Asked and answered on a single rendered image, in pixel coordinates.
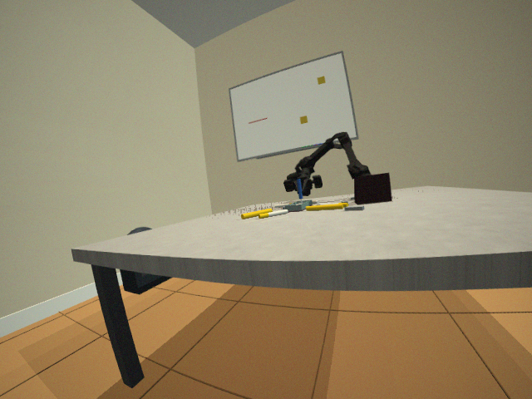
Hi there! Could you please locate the white letter-key keyboard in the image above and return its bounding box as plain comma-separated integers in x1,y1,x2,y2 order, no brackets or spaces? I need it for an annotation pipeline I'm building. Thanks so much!
284,199,312,212

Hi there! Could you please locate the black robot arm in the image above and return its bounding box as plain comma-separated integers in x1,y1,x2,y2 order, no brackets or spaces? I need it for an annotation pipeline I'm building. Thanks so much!
287,132,371,181

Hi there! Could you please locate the blue stylus with white tip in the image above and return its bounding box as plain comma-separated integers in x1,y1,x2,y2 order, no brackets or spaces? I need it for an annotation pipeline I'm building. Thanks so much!
297,179,303,202

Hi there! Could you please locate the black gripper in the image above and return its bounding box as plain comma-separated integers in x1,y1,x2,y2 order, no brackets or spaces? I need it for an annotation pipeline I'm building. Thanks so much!
283,171,323,193

